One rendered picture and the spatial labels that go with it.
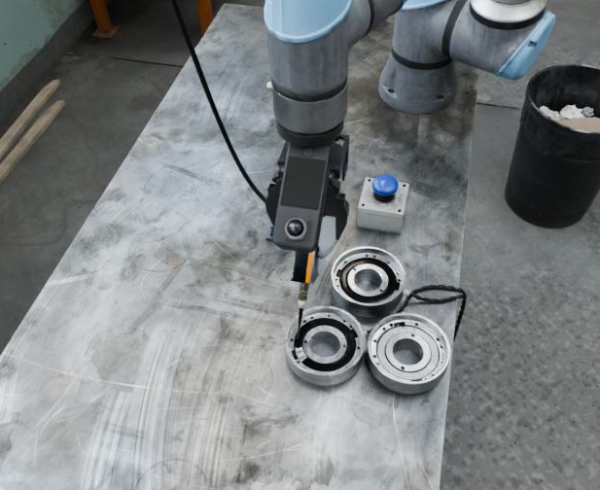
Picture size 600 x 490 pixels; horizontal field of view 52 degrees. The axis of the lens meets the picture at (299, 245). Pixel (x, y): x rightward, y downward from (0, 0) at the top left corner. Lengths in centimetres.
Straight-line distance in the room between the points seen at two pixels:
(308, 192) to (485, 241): 149
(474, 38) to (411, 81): 15
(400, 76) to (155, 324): 63
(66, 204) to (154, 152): 118
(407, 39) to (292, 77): 59
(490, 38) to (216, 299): 59
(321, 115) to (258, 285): 37
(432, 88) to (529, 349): 93
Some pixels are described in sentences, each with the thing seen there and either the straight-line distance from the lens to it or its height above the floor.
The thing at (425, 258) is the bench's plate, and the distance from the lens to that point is 95.
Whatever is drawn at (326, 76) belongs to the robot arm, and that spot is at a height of 120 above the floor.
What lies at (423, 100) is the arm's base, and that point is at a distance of 119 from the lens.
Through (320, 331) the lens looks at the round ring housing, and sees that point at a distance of 82.
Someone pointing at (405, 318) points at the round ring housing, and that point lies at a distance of 84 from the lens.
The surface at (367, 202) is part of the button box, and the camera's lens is 95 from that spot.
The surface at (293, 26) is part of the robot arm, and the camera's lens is 55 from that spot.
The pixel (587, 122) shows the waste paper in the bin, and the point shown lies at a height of 35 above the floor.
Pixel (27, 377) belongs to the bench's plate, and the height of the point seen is 80.
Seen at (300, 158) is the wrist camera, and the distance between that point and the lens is 63.
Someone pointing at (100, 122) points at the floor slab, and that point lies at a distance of 261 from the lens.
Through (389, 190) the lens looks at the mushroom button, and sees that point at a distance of 94.
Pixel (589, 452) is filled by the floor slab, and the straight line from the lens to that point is 178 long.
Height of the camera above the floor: 153
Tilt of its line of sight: 50 degrees down
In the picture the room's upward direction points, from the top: 2 degrees counter-clockwise
